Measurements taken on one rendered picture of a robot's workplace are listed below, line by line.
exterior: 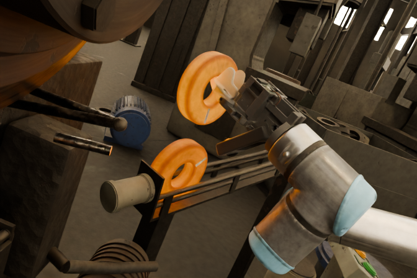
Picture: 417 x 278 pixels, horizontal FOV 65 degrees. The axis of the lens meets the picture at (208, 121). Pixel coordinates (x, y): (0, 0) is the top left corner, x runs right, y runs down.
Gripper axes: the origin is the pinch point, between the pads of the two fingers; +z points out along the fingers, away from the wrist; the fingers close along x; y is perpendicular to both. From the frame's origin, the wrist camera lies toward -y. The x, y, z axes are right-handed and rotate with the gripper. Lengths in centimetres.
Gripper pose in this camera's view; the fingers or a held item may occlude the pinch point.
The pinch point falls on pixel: (213, 80)
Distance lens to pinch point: 68.4
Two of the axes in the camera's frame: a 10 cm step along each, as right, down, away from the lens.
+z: -5.7, -6.7, 4.8
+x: -6.2, -0.4, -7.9
